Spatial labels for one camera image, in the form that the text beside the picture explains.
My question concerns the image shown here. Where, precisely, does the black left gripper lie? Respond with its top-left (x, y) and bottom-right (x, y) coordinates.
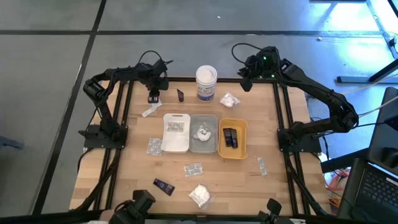
top-left (143, 58), bottom-right (174, 104)

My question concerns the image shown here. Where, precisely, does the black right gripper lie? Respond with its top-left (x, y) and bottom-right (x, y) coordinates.
top-left (237, 45), bottom-right (280, 93)

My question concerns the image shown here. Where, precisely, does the white strip sachet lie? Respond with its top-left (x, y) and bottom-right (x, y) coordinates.
top-left (142, 105), bottom-right (158, 118)

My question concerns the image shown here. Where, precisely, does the clear bag of cotton balls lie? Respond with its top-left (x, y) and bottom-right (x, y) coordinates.
top-left (192, 123), bottom-right (213, 142)
top-left (219, 91), bottom-right (241, 108)

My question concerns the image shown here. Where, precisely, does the white wipes canister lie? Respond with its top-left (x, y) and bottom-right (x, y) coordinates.
top-left (195, 64), bottom-right (218, 102)

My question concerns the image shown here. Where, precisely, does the black toiletry tube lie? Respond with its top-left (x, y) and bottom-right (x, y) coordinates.
top-left (222, 128), bottom-right (233, 147)
top-left (230, 128), bottom-right (239, 149)

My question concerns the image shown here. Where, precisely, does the yellow plastic bin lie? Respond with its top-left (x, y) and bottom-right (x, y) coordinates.
top-left (217, 117), bottom-right (249, 161)

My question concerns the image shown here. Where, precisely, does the dark blue printed tube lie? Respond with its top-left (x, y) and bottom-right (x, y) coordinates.
top-left (152, 178), bottom-right (175, 197)

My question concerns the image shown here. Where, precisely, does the narrow clear bandage pack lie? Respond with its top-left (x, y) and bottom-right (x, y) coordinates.
top-left (257, 156), bottom-right (268, 177)

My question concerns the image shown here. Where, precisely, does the clear bag of cotton pads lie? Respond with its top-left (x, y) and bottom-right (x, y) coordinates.
top-left (188, 183), bottom-right (215, 209)

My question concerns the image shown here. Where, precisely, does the white plastic bin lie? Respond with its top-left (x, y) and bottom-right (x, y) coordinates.
top-left (161, 113), bottom-right (192, 154)

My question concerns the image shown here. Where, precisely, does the grey plastic bin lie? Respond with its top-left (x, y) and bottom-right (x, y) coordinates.
top-left (189, 113), bottom-right (219, 154)

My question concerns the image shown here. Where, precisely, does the black floor stand foot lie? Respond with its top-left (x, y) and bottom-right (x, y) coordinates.
top-left (336, 58), bottom-right (398, 84)

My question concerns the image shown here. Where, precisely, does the black desk bar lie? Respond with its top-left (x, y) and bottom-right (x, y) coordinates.
top-left (320, 147), bottom-right (370, 174)

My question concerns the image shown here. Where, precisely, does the grey floor stand foot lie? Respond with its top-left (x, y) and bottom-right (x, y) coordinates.
top-left (0, 136), bottom-right (24, 151)

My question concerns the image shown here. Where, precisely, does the black computer monitor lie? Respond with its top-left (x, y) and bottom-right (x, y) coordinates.
top-left (368, 86), bottom-right (398, 177)

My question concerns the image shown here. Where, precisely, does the black rig crossbar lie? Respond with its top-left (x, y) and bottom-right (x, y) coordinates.
top-left (0, 210), bottom-right (371, 224)

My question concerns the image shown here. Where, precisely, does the black laptop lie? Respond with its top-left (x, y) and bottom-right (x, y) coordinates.
top-left (337, 157), bottom-right (398, 224)

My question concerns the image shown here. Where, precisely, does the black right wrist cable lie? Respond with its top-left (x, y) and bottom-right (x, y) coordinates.
top-left (231, 42), bottom-right (265, 66)

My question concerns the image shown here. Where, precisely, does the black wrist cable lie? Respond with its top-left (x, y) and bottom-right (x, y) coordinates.
top-left (136, 49), bottom-right (174, 68)
top-left (231, 42), bottom-right (265, 66)

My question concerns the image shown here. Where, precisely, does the black aluminium table frame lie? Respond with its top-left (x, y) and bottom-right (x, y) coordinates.
top-left (68, 68), bottom-right (332, 218)

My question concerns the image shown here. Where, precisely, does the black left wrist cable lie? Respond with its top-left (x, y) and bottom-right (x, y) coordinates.
top-left (136, 49), bottom-right (174, 68)

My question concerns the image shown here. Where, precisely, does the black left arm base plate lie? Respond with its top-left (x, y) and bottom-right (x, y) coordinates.
top-left (78, 124), bottom-right (129, 149)

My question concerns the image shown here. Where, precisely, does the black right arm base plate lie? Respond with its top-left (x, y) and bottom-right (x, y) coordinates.
top-left (276, 128), bottom-right (323, 154)

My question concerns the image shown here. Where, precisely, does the beige power cable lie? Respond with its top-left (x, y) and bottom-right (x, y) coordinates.
top-left (340, 73), bottom-right (398, 95)

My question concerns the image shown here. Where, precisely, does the black floor cable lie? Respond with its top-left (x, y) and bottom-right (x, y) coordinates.
top-left (312, 122), bottom-right (398, 139)

